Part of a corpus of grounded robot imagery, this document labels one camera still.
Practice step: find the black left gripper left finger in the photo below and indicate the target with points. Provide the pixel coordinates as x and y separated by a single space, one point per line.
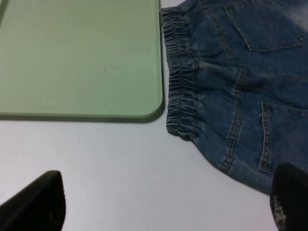
40 206

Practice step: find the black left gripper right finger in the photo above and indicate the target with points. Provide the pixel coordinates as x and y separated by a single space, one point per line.
289 198

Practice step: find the green plastic tray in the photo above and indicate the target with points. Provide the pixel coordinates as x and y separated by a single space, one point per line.
80 60

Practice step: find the children's blue denim shorts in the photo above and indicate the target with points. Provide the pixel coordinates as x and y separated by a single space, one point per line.
238 83

